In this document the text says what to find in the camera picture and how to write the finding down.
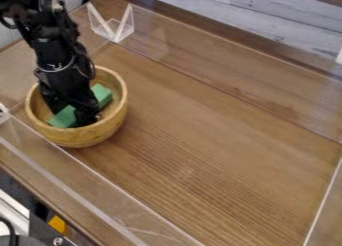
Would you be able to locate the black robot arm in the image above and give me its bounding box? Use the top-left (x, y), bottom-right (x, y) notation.
top-left (0, 0), bottom-right (101, 126)

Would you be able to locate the brown wooden bowl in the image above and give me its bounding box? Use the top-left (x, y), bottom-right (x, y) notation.
top-left (26, 66), bottom-right (129, 148)

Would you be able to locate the yellow black device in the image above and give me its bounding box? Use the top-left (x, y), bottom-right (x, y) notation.
top-left (29, 215), bottom-right (78, 246)

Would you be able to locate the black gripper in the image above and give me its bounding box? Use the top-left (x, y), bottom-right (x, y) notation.
top-left (34, 54), bottom-right (101, 127)

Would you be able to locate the black cable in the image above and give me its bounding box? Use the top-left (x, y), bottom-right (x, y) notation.
top-left (0, 216), bottom-right (19, 246)

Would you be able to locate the clear acrylic corner bracket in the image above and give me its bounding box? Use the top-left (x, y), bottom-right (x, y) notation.
top-left (87, 3), bottom-right (136, 43)

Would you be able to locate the clear acrylic front barrier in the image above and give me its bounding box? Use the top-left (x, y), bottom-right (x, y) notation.
top-left (0, 106), bottom-right (205, 246)

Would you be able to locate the green rectangular block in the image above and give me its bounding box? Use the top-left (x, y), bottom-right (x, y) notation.
top-left (47, 83), bottom-right (114, 128)

